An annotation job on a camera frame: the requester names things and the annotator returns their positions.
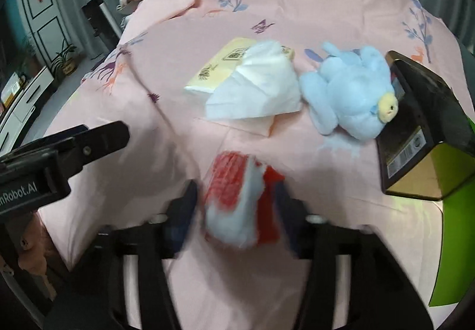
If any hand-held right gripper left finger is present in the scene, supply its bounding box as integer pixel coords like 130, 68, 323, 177
45, 178, 201, 330

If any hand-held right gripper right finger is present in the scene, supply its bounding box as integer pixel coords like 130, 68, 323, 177
275, 179, 435, 330

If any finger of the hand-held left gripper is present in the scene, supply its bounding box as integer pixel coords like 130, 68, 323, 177
11, 125, 90, 159
65, 121, 131, 177

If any red and white plush toy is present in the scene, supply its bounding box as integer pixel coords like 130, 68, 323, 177
203, 151, 286, 251

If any person's left hand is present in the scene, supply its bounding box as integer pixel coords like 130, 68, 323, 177
17, 219, 51, 279

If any white cabinet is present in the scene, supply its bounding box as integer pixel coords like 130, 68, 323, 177
0, 66, 53, 153

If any pink printed blanket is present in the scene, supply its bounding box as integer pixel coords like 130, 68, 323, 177
37, 0, 465, 330

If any yellow box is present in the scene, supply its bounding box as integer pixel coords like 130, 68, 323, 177
0, 71, 29, 109

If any potted plant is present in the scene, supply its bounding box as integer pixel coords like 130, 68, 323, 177
51, 39, 79, 76

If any black upright vacuum cleaner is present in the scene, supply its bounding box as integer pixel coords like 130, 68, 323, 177
60, 0, 123, 57

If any white tissue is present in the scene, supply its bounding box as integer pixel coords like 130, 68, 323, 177
205, 40, 302, 120

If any yellow tissue pack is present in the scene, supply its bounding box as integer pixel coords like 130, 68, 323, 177
184, 38, 296, 95

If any blue plush toy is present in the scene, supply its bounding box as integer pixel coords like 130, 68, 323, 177
299, 41, 400, 141

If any black box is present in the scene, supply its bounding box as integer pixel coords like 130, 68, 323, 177
376, 50, 475, 202

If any green box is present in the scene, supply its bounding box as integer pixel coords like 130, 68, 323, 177
428, 118, 475, 307

